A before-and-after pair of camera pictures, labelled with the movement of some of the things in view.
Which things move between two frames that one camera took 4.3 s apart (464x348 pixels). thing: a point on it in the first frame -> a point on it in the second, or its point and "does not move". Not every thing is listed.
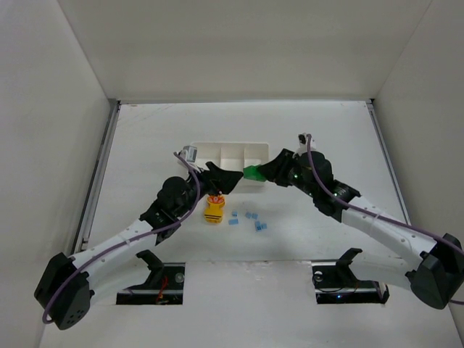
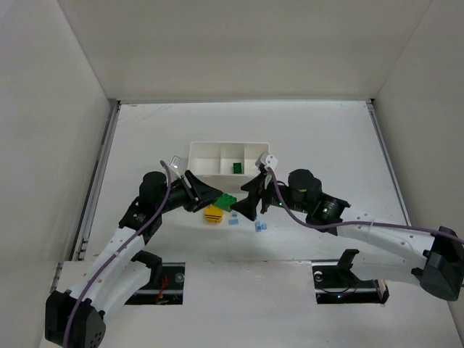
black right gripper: x=281 y=167 -> x=262 y=194
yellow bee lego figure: x=214 y=209 does not move
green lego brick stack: x=251 y=172 -> x=225 y=201
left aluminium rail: x=82 y=240 does not move
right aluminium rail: x=391 y=162 does not move
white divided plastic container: x=234 y=156 does not move
